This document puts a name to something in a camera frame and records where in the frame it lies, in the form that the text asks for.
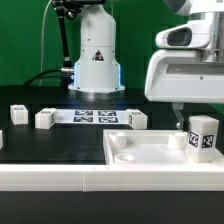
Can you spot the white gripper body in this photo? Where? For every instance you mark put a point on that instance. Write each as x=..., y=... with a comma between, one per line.
x=180, y=76

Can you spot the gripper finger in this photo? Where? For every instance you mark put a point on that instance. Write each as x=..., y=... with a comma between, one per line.
x=179, y=116

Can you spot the white square tabletop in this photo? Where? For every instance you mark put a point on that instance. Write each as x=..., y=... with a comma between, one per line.
x=147, y=147

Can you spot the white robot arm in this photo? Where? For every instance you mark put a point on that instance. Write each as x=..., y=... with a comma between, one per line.
x=97, y=72

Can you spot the white tag sheet with markers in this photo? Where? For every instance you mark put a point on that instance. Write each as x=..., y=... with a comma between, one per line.
x=77, y=116

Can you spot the white block at left edge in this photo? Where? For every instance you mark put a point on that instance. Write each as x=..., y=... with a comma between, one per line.
x=1, y=139

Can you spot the white L-shaped obstacle fence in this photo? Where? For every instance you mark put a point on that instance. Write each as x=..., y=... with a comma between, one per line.
x=87, y=178

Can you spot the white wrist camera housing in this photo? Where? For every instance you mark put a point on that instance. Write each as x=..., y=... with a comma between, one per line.
x=194, y=35

